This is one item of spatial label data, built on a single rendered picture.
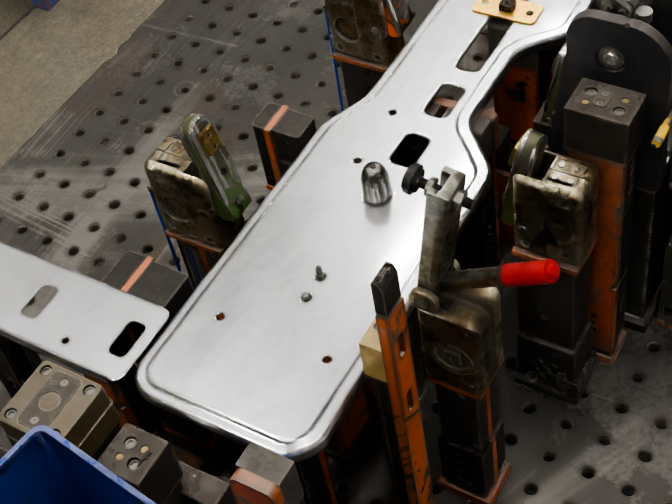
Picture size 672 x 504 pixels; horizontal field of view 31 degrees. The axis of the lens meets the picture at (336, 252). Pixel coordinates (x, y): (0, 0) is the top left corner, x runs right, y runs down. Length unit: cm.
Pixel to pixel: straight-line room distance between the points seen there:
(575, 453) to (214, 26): 101
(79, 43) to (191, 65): 130
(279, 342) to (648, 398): 51
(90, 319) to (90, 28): 209
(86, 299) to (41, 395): 17
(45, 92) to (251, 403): 208
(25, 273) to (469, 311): 50
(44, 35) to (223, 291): 215
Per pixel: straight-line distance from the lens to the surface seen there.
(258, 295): 129
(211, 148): 132
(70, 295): 135
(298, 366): 122
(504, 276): 111
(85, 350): 130
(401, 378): 113
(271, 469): 93
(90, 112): 201
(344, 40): 161
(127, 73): 206
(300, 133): 145
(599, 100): 127
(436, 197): 106
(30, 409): 120
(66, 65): 326
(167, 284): 135
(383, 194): 133
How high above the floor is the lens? 199
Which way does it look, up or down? 49 degrees down
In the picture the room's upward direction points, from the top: 12 degrees counter-clockwise
